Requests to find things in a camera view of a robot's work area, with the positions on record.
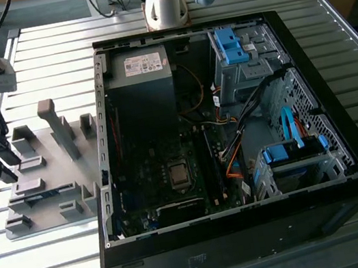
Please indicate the blue RAM stick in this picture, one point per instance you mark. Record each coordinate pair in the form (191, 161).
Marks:
(47, 195)

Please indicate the grey parts rack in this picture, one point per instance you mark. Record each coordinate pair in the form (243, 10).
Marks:
(50, 170)

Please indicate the grey power supply unit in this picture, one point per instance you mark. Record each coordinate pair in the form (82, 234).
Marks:
(146, 105)

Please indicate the green motherboard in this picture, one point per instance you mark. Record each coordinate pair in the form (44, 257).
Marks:
(145, 181)

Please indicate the silver CPU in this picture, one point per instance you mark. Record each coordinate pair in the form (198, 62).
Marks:
(179, 174)

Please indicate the black graphics card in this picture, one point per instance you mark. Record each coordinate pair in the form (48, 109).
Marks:
(182, 210)

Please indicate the metal CPU socket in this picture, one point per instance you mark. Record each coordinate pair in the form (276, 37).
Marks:
(191, 173)

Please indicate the white board connector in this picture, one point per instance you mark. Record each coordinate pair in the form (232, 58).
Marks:
(224, 156)

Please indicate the blue plastic drive latch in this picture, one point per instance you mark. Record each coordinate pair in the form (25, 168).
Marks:
(230, 52)

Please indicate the grey metal drive cage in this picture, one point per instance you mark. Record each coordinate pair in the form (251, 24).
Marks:
(245, 77)

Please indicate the black open PC case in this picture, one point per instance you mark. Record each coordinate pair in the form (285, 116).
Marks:
(252, 235)

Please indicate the blue disk carrier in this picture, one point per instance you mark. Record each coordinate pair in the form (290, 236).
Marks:
(276, 154)

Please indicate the grey metal disk bay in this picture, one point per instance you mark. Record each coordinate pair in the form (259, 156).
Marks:
(309, 166)

